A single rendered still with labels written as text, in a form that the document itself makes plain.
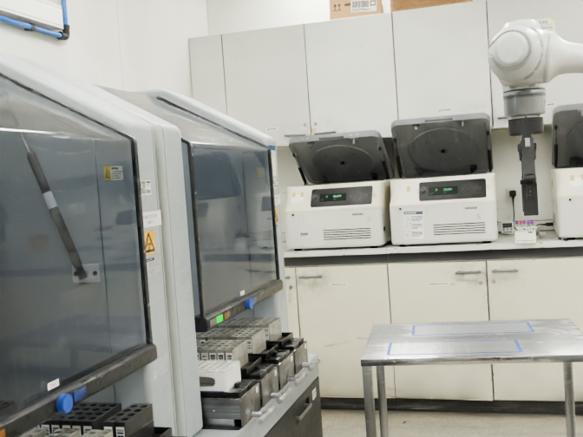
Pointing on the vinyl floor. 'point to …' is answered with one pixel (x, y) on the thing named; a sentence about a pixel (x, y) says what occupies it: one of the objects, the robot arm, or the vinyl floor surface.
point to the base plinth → (455, 406)
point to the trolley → (468, 353)
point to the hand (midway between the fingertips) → (529, 208)
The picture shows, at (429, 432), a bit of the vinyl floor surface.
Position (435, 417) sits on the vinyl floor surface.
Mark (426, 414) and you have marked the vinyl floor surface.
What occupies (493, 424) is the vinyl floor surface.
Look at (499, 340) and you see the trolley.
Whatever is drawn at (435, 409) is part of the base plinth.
